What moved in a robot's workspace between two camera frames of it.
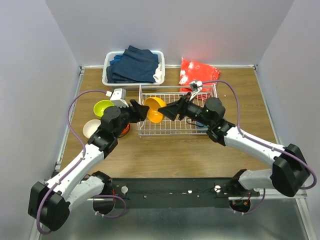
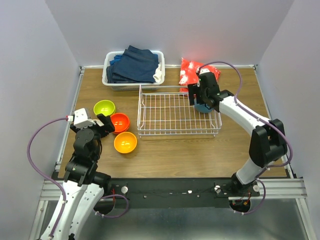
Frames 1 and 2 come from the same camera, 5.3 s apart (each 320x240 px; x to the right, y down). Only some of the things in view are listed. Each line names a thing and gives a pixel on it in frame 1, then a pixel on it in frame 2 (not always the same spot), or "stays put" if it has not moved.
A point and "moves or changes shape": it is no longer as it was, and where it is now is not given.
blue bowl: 199,124 moves or changes shape
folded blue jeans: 136,65 stays put
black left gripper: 140,111 → 108,126
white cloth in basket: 158,75 stays put
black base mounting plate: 177,192 stays put
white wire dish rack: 169,93 stays put
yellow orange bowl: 153,114 → 125,142
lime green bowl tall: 100,106 stays put
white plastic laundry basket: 132,86 stays put
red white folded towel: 191,71 stays put
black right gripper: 172,109 → 194,89
